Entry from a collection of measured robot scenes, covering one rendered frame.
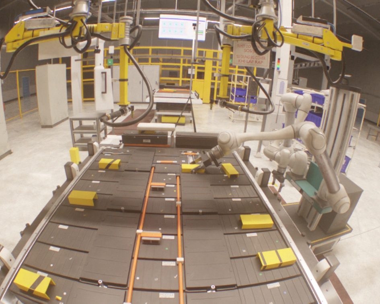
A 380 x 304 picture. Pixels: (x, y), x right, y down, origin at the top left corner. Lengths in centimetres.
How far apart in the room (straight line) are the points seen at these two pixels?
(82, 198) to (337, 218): 220
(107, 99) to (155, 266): 355
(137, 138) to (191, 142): 50
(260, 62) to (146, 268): 163
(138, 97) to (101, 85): 658
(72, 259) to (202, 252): 54
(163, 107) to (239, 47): 457
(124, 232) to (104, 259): 18
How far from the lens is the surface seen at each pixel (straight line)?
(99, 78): 399
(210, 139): 184
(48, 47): 168
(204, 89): 1113
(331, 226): 231
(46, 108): 717
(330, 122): 204
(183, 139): 182
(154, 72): 1026
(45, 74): 707
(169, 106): 611
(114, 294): 75
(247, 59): 180
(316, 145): 126
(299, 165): 209
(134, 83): 1043
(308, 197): 196
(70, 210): 114
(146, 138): 184
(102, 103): 403
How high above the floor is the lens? 167
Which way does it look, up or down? 23 degrees down
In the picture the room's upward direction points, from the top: 4 degrees clockwise
